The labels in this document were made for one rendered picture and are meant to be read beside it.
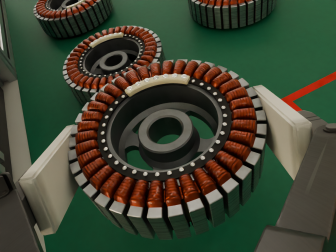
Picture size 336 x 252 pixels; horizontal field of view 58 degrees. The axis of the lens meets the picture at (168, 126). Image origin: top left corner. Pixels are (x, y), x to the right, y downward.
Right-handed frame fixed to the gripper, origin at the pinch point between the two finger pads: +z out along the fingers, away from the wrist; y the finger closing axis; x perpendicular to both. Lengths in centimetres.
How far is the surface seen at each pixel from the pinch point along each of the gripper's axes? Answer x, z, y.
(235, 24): 4.0, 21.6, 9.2
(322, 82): -2.4, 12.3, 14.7
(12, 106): 0.6, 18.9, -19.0
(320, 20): 2.3, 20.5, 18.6
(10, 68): 4.7, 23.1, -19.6
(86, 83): 2.1, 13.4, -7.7
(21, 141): -2.4, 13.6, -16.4
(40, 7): 11.6, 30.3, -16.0
